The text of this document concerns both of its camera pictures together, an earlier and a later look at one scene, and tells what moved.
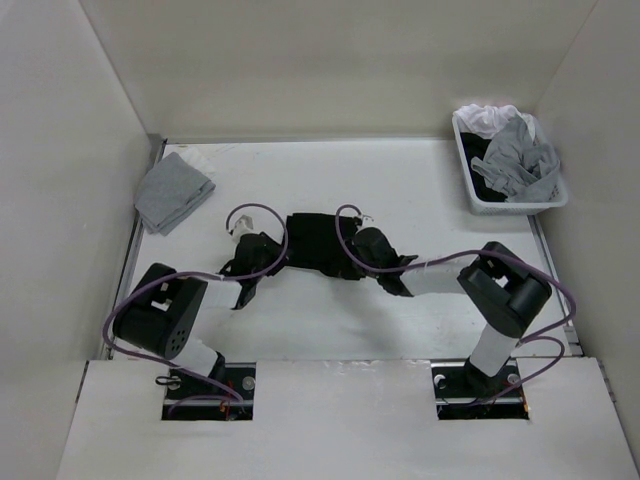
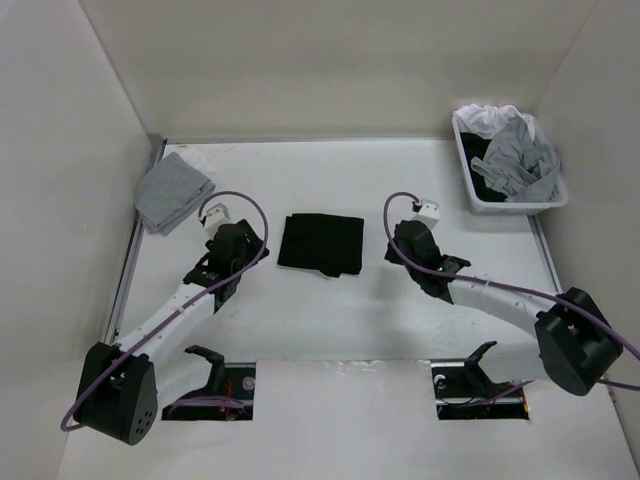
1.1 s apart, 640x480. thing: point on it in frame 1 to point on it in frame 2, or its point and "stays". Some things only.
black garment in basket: (476, 146) stays
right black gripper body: (353, 248) to (413, 275)
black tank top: (313, 243) stays
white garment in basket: (483, 121) stays
